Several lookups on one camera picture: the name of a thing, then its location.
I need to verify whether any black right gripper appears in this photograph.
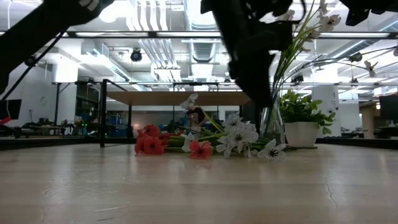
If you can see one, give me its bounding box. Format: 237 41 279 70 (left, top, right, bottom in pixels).
338 0 398 26

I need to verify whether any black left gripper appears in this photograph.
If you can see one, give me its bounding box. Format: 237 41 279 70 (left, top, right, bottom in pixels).
200 0 295 108

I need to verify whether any clear glass vase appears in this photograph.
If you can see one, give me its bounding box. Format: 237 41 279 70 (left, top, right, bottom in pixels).
260 93 285 144

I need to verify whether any white spotted artificial flower bunch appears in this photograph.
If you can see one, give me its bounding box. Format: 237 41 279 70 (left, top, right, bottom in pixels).
180 93 287 162

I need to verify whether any orange artificial flower bunch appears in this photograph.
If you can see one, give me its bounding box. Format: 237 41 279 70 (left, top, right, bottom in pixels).
134 124 214 160

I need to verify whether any wooden shelf with black legs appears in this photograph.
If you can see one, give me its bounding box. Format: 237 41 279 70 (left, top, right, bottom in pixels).
99 79 251 147

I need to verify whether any black ceiling spotlight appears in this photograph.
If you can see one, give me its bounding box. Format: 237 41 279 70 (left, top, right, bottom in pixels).
129 48 143 63
348 51 364 63
24 54 37 68

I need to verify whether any person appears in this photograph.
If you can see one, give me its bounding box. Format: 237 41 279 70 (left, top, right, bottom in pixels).
187 107 206 125

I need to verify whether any green plant in white pot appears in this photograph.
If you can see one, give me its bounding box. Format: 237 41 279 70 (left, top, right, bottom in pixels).
279 89 336 149

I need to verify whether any black monitor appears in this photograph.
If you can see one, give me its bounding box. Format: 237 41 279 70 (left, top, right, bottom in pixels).
0 99 22 121

